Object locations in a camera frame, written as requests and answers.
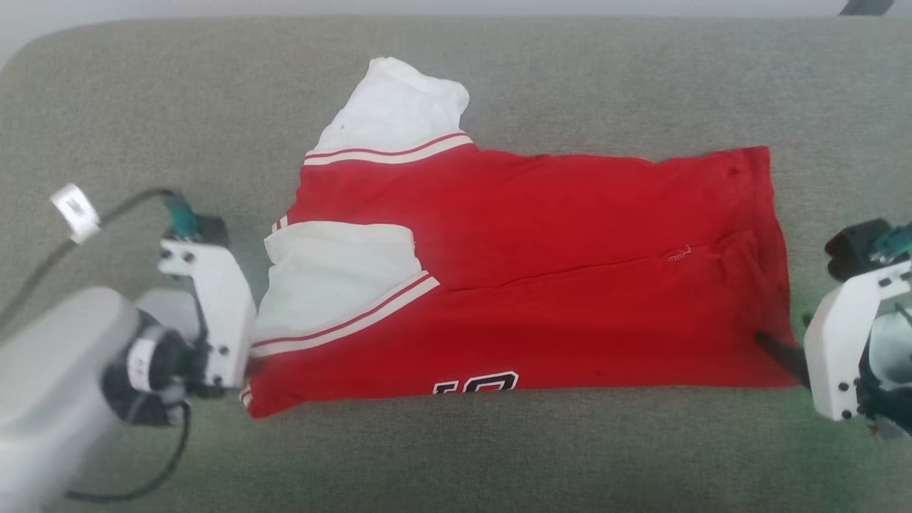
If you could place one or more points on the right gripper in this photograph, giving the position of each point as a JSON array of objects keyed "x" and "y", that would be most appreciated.
[{"x": 890, "y": 363}]

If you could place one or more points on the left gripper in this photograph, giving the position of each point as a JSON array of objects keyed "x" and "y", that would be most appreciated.
[{"x": 171, "y": 356}]

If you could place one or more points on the red and white basketball jersey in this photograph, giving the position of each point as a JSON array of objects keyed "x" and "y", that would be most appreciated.
[{"x": 570, "y": 285}]

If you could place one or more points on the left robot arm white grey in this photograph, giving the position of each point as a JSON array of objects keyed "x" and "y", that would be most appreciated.
[{"x": 50, "y": 385}]

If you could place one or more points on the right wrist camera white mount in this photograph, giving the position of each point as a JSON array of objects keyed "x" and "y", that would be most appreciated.
[{"x": 833, "y": 342}]

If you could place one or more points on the grey metal pole with bracket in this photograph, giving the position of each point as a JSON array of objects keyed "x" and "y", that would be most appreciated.
[{"x": 866, "y": 7}]

